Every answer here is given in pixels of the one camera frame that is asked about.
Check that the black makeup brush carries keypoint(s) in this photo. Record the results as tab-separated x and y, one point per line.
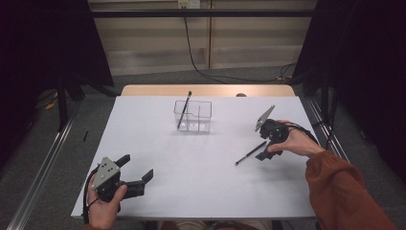
249	155
185	108

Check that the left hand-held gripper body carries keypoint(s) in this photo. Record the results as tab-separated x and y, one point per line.
107	179

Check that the person's right hand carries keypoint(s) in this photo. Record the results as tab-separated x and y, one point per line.
300	142

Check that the white wall socket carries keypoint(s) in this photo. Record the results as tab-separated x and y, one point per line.
189	3

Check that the metal floor rail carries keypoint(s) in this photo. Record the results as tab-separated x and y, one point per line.
41	179
338	145

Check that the black metal stand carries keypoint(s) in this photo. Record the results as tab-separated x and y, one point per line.
325	92
62	102

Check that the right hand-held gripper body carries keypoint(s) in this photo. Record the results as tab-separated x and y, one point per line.
274	131

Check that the black horizontal bar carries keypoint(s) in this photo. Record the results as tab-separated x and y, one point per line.
223	13

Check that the white table cover sheet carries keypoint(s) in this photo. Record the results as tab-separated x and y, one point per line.
198	185

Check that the clear acrylic organizer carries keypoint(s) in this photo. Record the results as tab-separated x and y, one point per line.
199	123

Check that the small black floor object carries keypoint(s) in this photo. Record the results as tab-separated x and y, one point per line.
85	136

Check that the person's legs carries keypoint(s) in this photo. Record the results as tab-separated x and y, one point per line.
191	225

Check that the person's left hand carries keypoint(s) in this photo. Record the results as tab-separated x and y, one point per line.
102	214

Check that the black curtain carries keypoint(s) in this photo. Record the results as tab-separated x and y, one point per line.
38	48
367	64

